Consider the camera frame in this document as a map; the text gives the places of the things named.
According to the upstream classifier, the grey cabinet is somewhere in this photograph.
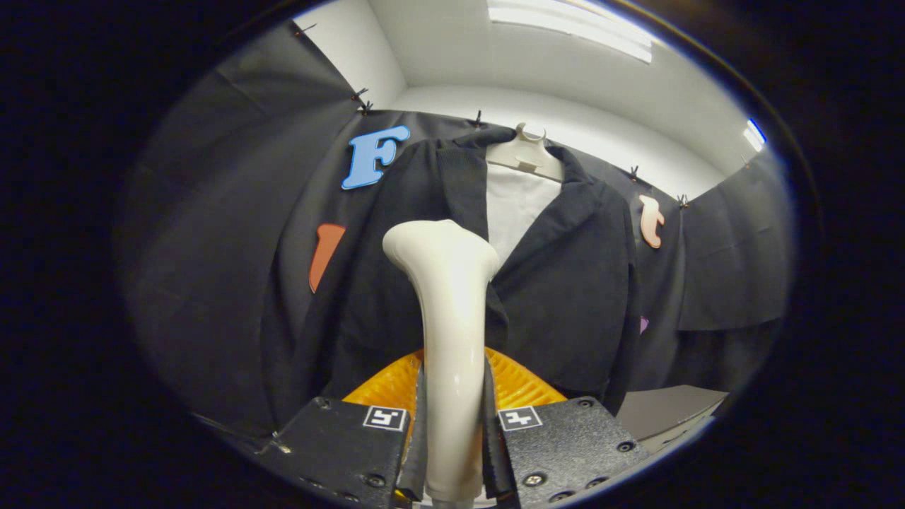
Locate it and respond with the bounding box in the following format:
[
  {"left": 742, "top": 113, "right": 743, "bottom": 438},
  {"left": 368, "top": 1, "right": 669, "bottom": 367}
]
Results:
[{"left": 615, "top": 385, "right": 729, "bottom": 453}]

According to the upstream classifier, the black suit jacket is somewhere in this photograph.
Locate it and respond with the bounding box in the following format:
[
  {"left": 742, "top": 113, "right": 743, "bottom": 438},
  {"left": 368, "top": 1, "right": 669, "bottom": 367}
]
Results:
[{"left": 262, "top": 127, "right": 641, "bottom": 418}]

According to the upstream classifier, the white shirt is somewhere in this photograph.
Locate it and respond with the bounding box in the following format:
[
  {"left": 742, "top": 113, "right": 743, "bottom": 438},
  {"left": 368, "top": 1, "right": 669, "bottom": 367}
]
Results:
[{"left": 486, "top": 164, "right": 563, "bottom": 269}]

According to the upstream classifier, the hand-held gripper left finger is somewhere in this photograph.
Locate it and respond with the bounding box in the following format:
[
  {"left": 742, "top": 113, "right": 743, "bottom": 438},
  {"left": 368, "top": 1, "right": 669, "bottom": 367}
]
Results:
[{"left": 258, "top": 348, "right": 425, "bottom": 506}]

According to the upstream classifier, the white garment steamer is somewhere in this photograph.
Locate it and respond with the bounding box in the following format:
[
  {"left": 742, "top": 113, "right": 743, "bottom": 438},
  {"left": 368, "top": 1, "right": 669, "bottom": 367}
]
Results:
[{"left": 383, "top": 219, "right": 501, "bottom": 509}]

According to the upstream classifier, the black backdrop cloth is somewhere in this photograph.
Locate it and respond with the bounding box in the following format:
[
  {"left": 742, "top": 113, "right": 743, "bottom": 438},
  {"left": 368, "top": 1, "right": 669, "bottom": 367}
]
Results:
[{"left": 117, "top": 18, "right": 793, "bottom": 439}]

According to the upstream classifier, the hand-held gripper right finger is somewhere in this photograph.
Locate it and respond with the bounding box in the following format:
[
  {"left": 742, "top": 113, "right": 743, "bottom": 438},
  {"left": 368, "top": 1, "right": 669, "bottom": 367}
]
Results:
[{"left": 483, "top": 346, "right": 651, "bottom": 508}]

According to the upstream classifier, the white clothes hanger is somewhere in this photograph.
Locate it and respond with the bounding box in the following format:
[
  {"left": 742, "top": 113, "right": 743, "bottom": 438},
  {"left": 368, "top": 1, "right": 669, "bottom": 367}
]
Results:
[{"left": 486, "top": 122, "right": 565, "bottom": 183}]

